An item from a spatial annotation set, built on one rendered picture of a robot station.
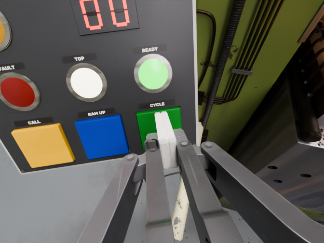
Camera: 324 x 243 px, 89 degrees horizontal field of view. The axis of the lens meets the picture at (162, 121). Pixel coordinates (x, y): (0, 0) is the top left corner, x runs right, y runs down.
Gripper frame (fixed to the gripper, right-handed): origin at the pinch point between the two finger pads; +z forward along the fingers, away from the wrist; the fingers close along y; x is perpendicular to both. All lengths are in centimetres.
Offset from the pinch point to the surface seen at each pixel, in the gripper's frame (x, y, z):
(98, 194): -83, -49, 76
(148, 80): 4.1, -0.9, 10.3
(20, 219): -87, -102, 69
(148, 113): -1.0, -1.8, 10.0
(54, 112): 1.2, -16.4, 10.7
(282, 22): 10.0, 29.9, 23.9
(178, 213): -41.3, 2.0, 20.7
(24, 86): 5.9, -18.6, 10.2
